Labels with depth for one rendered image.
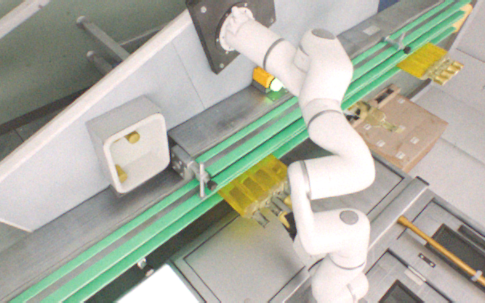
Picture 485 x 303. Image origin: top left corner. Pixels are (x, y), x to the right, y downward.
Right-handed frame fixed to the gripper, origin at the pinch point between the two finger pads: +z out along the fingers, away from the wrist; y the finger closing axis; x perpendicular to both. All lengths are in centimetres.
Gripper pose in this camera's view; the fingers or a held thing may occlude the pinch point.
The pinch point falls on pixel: (290, 222)
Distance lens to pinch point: 118.5
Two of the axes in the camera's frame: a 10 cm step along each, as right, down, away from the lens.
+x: -8.8, 3.3, -3.4
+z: -4.7, -7.0, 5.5
